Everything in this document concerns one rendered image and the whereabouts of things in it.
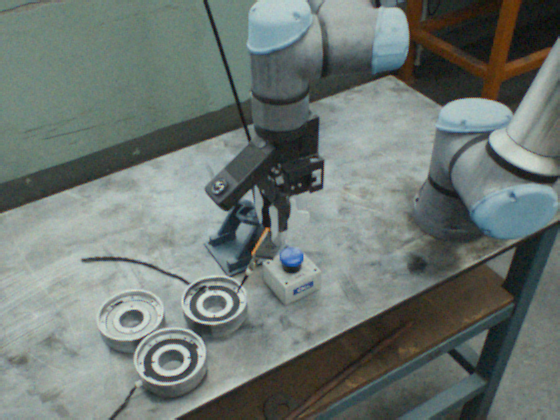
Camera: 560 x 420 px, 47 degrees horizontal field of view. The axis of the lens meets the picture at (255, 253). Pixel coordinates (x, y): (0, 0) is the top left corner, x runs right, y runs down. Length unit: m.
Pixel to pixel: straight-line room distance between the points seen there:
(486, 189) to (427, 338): 0.45
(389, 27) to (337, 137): 0.65
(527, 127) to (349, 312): 0.38
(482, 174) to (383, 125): 0.51
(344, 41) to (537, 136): 0.33
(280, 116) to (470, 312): 0.75
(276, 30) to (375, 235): 0.53
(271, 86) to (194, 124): 2.07
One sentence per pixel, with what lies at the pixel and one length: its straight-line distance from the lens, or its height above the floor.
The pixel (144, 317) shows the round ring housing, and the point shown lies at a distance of 1.03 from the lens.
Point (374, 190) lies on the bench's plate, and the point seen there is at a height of 0.80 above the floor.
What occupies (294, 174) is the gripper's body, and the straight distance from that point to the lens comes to 0.89.
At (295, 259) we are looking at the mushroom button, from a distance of 1.03.
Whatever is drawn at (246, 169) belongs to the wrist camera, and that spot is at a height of 1.08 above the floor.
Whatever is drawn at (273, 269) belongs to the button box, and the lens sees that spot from 1.06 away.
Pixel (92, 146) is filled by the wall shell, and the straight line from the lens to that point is 2.72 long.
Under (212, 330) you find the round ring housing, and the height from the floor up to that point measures 0.83.
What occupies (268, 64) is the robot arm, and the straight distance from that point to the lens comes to 0.80.
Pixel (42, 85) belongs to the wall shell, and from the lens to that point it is 2.54.
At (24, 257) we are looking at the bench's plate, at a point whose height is 0.80.
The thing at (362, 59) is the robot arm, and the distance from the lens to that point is 0.82.
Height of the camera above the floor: 1.59
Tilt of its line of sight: 44 degrees down
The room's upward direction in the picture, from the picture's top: 3 degrees counter-clockwise
